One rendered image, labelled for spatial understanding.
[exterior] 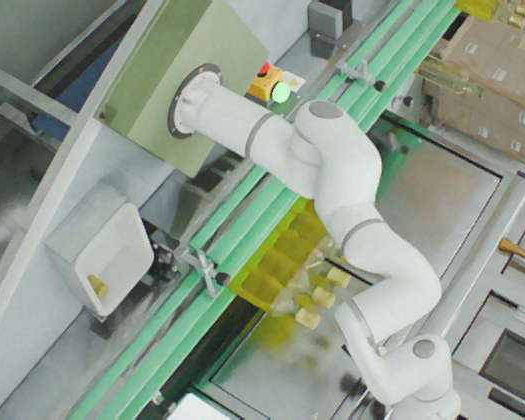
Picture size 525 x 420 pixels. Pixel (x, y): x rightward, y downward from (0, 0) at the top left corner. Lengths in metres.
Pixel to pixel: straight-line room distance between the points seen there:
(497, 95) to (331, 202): 4.19
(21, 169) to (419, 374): 1.39
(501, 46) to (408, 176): 3.67
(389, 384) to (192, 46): 0.67
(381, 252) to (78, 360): 0.73
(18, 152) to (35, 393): 0.88
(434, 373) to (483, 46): 4.51
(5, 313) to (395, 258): 0.74
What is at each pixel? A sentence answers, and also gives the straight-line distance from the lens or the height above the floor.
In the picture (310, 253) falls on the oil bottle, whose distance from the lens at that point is 1.76.
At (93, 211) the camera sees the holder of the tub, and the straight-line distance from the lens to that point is 1.52.
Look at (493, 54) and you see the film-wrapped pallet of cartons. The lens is 5.64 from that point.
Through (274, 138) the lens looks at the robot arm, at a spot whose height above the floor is 1.04.
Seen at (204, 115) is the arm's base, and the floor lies 0.90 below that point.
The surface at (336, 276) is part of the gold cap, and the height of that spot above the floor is 1.14.
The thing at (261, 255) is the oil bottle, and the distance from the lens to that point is 1.77.
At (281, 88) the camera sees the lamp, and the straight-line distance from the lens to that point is 1.80.
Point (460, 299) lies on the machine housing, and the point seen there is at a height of 1.38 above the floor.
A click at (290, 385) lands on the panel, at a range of 1.79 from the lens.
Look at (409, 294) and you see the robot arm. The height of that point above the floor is 1.39.
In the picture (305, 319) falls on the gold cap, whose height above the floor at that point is 1.14.
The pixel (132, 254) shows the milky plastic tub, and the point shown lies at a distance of 1.69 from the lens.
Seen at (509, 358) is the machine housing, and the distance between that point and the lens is 1.90.
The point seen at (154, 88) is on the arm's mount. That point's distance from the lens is 1.41.
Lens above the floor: 1.61
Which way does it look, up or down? 23 degrees down
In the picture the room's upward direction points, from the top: 119 degrees clockwise
